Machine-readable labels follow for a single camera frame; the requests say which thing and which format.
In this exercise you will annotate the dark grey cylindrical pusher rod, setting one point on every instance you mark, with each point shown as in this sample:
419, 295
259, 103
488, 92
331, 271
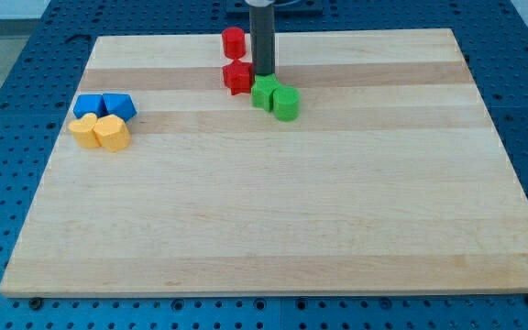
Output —
262, 35

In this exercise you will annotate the green star block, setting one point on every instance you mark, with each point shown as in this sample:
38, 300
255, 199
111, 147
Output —
262, 91

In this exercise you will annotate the green cylinder block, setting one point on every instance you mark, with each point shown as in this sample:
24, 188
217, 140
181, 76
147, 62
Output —
286, 103

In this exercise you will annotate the red star block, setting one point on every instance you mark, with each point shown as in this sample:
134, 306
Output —
238, 77

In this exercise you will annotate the red cylinder block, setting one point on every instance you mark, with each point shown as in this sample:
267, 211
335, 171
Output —
234, 42

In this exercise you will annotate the blue pentagon block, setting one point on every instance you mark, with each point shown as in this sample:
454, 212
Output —
119, 104

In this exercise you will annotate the blue cube block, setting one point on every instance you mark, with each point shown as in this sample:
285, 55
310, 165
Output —
89, 103

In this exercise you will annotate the yellow pentagon block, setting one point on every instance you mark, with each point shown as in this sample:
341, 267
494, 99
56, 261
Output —
112, 133

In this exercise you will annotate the light wooden board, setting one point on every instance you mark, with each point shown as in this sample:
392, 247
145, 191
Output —
393, 180

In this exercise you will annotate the yellow heart block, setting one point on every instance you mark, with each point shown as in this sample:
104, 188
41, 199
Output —
82, 130

